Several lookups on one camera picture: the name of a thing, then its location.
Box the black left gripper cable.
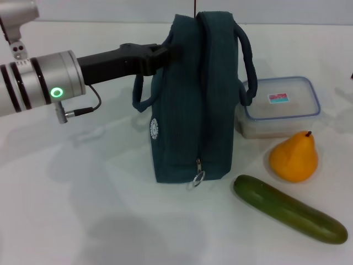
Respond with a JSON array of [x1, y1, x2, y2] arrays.
[[56, 84, 101, 125]]

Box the dark teal fabric bag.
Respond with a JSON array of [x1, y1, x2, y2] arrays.
[[131, 10, 258, 192]]

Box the green cucumber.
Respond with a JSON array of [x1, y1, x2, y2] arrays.
[[233, 174, 349, 245]]

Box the clear blue-rimmed food container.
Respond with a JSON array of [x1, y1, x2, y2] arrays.
[[234, 76, 322, 139]]

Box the orange pear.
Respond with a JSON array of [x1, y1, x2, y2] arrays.
[[269, 130, 319, 183]]

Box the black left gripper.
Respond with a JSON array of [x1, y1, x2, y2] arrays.
[[76, 43, 184, 86]]

